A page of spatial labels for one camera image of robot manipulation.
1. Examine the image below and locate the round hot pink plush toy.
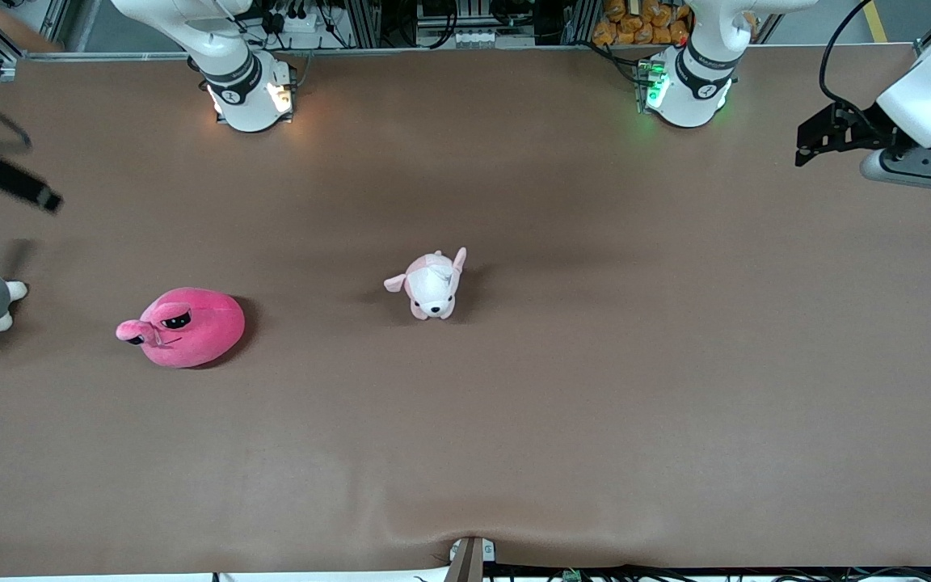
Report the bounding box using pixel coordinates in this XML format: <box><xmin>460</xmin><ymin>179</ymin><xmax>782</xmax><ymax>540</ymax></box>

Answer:
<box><xmin>116</xmin><ymin>288</ymin><xmax>246</xmax><ymax>369</ymax></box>

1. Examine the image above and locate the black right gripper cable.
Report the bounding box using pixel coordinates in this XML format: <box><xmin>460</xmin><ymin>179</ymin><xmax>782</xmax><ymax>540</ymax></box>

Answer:
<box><xmin>0</xmin><ymin>108</ymin><xmax>33</xmax><ymax>152</ymax></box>

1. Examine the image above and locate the aluminium frame rail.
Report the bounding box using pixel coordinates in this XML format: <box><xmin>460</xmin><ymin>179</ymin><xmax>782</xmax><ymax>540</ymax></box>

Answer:
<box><xmin>16</xmin><ymin>46</ymin><xmax>654</xmax><ymax>62</ymax></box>

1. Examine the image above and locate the orange snack packets pile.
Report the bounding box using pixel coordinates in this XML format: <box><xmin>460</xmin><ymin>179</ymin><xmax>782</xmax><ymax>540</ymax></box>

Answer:
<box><xmin>592</xmin><ymin>0</ymin><xmax>693</xmax><ymax>46</ymax></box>

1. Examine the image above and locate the aluminium frame post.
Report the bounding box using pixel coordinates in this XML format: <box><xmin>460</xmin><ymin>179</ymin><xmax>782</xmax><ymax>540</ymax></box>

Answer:
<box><xmin>348</xmin><ymin>0</ymin><xmax>382</xmax><ymax>49</ymax></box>

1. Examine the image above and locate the small white socket strip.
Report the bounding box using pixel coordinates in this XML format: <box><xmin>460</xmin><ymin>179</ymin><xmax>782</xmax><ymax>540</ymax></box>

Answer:
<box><xmin>449</xmin><ymin>30</ymin><xmax>516</xmax><ymax>47</ymax></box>

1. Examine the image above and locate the brown table cover cloth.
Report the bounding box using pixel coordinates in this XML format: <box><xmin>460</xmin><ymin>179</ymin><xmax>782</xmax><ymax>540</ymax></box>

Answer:
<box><xmin>0</xmin><ymin>46</ymin><xmax>931</xmax><ymax>576</ymax></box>

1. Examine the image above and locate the metal profile table bracket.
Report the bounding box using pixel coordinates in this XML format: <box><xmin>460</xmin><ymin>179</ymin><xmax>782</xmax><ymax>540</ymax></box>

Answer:
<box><xmin>444</xmin><ymin>537</ymin><xmax>498</xmax><ymax>582</ymax></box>

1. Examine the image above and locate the pale pink white plush dog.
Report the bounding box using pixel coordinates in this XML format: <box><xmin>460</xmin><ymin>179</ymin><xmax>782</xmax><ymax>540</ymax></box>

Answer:
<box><xmin>384</xmin><ymin>247</ymin><xmax>467</xmax><ymax>321</ymax></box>

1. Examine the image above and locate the white power strip with plugs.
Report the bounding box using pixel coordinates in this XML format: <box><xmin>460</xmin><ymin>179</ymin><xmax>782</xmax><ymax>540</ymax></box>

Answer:
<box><xmin>265</xmin><ymin>6</ymin><xmax>331</xmax><ymax>35</ymax></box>

